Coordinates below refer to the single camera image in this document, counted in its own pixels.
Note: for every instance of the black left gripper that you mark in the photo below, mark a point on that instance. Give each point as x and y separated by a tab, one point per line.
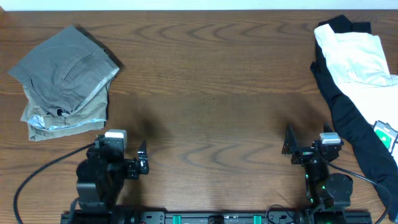
133	168

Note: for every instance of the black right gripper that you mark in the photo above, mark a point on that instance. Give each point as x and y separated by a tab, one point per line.
291	147

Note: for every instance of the grey shorts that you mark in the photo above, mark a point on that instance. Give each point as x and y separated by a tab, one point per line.
65	72

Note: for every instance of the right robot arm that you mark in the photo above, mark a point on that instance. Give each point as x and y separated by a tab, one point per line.
329	193

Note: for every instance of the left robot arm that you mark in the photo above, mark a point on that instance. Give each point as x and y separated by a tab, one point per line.
100	180

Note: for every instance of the black garment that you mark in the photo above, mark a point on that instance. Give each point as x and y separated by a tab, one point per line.
374	159

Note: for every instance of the white t-shirt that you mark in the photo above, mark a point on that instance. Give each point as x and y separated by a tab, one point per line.
359	69

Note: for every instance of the folded khaki shorts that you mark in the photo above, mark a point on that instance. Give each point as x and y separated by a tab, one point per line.
43	125

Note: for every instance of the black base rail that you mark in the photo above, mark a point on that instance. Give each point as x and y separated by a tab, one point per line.
270	216

